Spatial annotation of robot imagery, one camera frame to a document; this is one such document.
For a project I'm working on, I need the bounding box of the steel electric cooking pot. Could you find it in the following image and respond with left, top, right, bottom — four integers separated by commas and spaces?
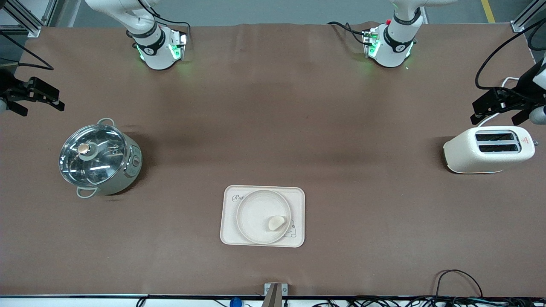
59, 118, 143, 199

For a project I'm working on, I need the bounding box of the black looped cable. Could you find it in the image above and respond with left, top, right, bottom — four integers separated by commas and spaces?
434, 269, 485, 307

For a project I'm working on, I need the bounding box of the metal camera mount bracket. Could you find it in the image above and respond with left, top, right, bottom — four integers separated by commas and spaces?
264, 283, 288, 307

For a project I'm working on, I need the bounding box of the black cable bundle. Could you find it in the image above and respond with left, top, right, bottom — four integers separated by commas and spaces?
311, 296, 546, 307

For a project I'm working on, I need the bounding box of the beige rabbit print tray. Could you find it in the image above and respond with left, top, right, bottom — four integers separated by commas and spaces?
220, 185, 306, 248

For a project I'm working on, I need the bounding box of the black arm base cable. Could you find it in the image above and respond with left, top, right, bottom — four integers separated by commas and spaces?
328, 21, 368, 45
141, 0, 191, 32

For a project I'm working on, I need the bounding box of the cream two-slot toaster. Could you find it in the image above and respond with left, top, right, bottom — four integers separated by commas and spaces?
443, 126, 536, 174

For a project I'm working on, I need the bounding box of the black left arm base cable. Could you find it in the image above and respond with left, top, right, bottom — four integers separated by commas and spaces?
328, 21, 368, 45

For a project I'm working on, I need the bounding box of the glass pot lid with knob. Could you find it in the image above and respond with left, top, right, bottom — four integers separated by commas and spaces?
59, 124, 128, 187

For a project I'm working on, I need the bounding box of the aluminium frame post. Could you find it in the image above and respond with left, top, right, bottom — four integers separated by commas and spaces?
511, 0, 546, 34
0, 0, 56, 38

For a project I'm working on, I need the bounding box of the beige round plate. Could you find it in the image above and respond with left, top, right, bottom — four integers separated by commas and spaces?
236, 189, 292, 245

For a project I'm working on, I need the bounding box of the brown table mat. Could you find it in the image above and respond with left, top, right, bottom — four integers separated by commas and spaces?
0, 21, 546, 297

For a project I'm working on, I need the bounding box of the white toaster power cable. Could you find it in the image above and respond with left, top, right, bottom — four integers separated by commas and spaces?
477, 77, 523, 127

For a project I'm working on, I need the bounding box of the black right arm base cable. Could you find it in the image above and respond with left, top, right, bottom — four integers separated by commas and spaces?
141, 0, 191, 32

